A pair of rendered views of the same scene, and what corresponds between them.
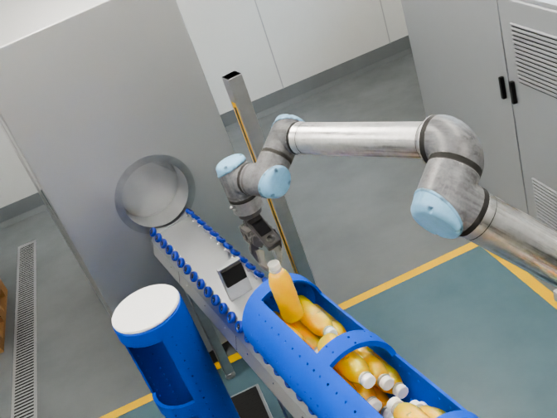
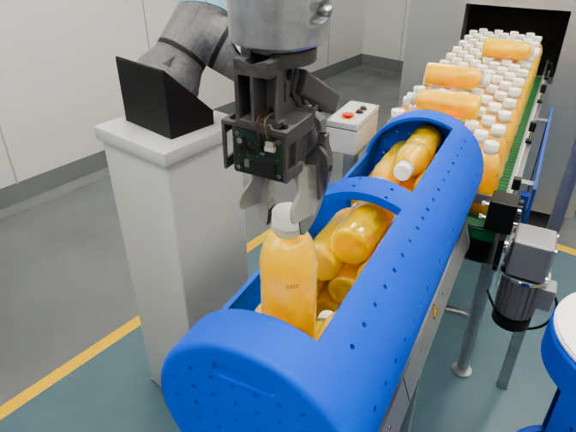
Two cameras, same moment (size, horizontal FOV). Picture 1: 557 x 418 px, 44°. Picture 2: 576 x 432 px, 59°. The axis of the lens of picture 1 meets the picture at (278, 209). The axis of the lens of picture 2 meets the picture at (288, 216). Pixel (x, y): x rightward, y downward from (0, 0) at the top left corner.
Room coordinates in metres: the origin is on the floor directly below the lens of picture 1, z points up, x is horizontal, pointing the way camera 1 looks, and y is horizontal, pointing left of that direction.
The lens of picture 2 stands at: (2.10, 0.44, 1.66)
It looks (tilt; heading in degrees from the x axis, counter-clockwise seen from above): 32 degrees down; 227
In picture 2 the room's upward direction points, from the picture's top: straight up
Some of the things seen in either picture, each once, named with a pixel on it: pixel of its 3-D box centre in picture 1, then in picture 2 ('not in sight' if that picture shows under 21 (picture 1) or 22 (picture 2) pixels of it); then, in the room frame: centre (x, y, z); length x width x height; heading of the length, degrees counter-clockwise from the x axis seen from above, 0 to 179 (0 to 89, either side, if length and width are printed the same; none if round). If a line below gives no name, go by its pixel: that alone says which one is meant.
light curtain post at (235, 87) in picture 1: (296, 253); not in sight; (2.52, 0.00, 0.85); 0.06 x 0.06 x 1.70; 19
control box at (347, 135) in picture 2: not in sight; (352, 126); (0.91, -0.53, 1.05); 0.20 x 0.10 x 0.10; 19
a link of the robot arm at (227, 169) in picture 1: (236, 178); not in sight; (1.78, 0.08, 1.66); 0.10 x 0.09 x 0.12; 40
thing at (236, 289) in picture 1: (235, 279); not in sight; (2.26, 0.25, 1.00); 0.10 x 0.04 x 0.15; 109
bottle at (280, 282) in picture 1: (284, 292); (288, 286); (1.76, 0.07, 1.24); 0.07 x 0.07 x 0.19
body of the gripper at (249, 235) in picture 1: (254, 225); (275, 109); (1.79, 0.08, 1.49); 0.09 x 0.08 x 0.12; 19
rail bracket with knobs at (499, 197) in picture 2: not in sight; (500, 213); (0.90, -0.02, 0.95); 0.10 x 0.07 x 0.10; 109
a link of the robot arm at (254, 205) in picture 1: (245, 203); (281, 19); (1.78, 0.08, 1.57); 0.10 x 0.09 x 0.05; 109
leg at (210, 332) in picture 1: (210, 333); not in sight; (2.90, 0.55, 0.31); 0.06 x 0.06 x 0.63; 19
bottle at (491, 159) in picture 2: not in sight; (483, 180); (0.85, -0.10, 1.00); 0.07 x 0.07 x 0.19
